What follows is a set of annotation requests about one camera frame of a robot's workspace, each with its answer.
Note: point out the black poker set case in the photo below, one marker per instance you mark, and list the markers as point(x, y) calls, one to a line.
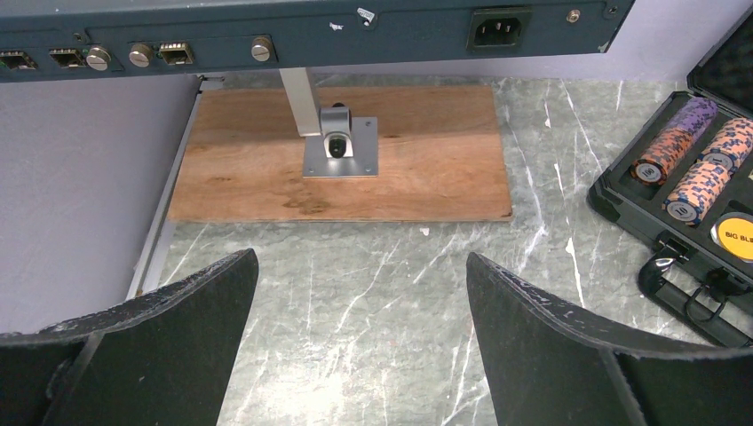
point(689, 275)

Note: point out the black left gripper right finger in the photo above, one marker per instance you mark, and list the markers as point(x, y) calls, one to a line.
point(550, 362)

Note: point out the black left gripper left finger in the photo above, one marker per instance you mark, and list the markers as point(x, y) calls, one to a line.
point(163, 358)

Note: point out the grey metal stand bracket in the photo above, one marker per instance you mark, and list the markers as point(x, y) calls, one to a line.
point(337, 145)

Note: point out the brown purple chip stack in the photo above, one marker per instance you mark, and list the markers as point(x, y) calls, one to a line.
point(673, 142)

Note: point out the orange blue chip stack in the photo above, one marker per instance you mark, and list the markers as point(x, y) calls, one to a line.
point(691, 199)

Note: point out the wooden board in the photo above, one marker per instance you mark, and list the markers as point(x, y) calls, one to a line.
point(406, 154)

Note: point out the grey rack network switch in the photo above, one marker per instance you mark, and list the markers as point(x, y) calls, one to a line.
point(67, 40)

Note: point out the yellow big blind button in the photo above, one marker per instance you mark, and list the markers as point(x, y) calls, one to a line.
point(733, 233)

